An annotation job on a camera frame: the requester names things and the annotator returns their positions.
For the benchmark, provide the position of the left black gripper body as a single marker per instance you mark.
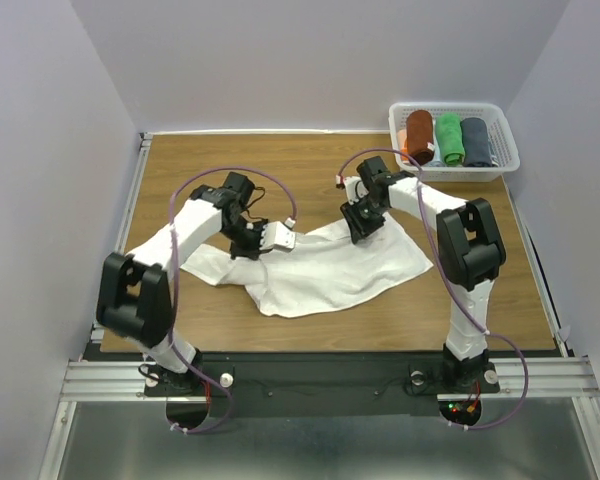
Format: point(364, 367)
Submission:
point(243, 240)

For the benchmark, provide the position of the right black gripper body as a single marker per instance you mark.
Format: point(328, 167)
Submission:
point(365, 215)

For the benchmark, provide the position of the white towel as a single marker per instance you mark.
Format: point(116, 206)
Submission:
point(325, 272)

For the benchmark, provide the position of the dark blue towel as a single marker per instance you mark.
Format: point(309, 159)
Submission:
point(475, 141)

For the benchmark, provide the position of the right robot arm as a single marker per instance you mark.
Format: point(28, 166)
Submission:
point(465, 240)

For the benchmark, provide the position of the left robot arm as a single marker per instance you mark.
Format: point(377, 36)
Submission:
point(136, 289)

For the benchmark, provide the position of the orange rolled towel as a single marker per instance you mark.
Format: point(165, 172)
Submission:
point(402, 143)

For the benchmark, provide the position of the light blue rolled towel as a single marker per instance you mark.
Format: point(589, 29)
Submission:
point(437, 160)

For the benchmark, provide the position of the brown rolled towel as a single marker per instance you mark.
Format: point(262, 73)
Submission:
point(420, 136)

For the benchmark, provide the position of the white plastic basket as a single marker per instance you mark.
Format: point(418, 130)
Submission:
point(503, 149)

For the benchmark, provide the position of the green rolled towel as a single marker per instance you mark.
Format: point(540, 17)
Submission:
point(448, 133)

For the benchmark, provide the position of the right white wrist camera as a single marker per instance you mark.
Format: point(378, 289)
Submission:
point(353, 188)

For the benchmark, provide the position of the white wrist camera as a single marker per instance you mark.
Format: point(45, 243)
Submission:
point(277, 236)
point(353, 188)

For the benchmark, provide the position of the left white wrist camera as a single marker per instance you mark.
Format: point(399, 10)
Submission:
point(277, 236)

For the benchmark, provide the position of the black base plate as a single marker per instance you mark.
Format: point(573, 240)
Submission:
point(329, 384)

